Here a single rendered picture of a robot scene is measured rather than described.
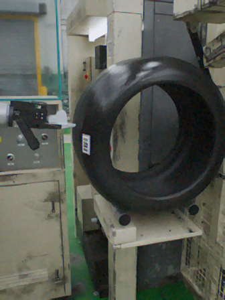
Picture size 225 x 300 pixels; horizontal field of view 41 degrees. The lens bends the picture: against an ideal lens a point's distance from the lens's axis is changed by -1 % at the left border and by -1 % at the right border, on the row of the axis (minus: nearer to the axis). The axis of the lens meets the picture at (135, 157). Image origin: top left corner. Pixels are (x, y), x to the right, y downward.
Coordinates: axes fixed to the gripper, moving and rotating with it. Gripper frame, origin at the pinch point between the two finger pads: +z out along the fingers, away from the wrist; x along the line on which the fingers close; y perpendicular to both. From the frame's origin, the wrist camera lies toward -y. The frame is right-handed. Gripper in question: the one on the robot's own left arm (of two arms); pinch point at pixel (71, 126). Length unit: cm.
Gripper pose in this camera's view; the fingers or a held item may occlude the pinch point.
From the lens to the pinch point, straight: 104.8
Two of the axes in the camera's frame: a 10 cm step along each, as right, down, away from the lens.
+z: 9.4, 0.5, 3.4
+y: 1.3, -9.7, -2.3
